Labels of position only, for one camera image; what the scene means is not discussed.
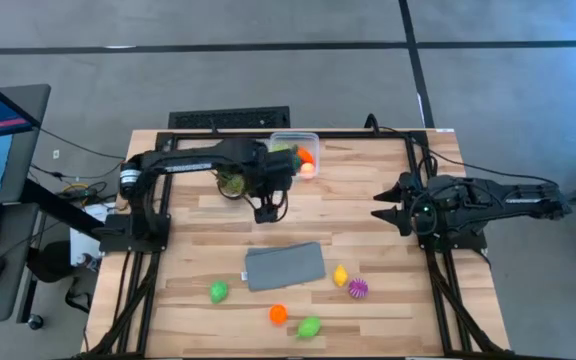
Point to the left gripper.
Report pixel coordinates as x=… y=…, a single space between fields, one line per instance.
x=273 y=167

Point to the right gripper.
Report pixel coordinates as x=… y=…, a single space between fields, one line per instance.
x=420 y=200

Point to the light green ridged toy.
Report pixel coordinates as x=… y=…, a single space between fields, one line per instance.
x=283 y=148

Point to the peach coloured toy fruit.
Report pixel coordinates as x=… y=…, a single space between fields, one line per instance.
x=307 y=170

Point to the orange toy carrot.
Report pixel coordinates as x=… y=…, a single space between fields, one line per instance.
x=306 y=155

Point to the clear plastic tupperware container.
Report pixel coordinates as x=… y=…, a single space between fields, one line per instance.
x=316 y=172

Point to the yellow toy lemon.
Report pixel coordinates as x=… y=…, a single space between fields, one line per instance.
x=340 y=275

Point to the purple spiky toy ball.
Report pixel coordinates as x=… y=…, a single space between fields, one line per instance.
x=357 y=288

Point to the light green toy pepper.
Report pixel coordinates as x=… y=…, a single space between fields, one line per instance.
x=218 y=291

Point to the orange toy tangerine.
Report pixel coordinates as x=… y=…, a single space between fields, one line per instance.
x=278 y=314

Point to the light green toy cabbage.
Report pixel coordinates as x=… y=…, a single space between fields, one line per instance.
x=309 y=327

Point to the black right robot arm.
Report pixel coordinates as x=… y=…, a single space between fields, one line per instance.
x=518 y=200

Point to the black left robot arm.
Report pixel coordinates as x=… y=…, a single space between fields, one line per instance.
x=193 y=160

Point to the potted succulent plant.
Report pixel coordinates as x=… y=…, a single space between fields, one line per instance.
x=233 y=185

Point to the black floor vent grille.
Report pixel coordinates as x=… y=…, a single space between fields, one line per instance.
x=228 y=119

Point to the grey folded cloth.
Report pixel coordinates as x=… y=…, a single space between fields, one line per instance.
x=285 y=265

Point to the white paper sheet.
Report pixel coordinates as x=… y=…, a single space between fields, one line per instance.
x=85 y=247

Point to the black cart support beam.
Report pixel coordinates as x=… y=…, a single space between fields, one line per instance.
x=63 y=210

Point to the black round base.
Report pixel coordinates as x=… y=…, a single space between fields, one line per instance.
x=50 y=262

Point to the grey computer cart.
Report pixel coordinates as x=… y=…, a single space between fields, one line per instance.
x=28 y=160

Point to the black caster wheel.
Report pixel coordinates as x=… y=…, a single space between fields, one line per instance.
x=35 y=322

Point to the black aluminium table frame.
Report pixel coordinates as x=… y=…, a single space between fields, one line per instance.
x=348 y=135

